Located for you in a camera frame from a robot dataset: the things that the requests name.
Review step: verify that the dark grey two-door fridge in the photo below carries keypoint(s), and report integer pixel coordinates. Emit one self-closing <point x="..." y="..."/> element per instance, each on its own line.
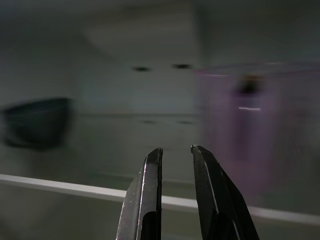
<point x="125" y="87"/>

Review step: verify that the translucent purple measuring jug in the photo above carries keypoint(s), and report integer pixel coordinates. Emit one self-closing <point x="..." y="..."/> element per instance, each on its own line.
<point x="220" y="120"/>

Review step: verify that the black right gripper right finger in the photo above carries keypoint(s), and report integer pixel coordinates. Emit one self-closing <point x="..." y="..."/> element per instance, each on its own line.
<point x="215" y="205"/>

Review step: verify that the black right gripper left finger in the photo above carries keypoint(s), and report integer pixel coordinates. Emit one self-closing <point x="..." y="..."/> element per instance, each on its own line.
<point x="140" y="200"/>

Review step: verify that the dark blue bowl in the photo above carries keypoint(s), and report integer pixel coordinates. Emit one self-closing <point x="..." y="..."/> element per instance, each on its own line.
<point x="37" y="120"/>

